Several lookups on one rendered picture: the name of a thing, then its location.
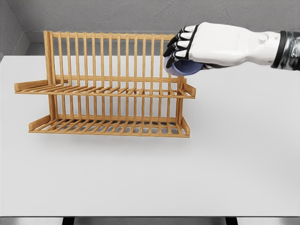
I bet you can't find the blue cup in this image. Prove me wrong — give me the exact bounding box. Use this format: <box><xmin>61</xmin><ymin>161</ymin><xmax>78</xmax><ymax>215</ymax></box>
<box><xmin>163</xmin><ymin>53</ymin><xmax>203</xmax><ymax>77</ymax></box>

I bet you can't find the wooden two-tier dish rack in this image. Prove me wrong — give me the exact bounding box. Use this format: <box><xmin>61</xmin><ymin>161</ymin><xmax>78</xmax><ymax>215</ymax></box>
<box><xmin>14</xmin><ymin>30</ymin><xmax>196</xmax><ymax>138</ymax></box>

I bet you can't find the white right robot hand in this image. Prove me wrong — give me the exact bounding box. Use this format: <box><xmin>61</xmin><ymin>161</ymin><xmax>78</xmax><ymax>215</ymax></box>
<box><xmin>163</xmin><ymin>22</ymin><xmax>247</xmax><ymax>70</ymax></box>

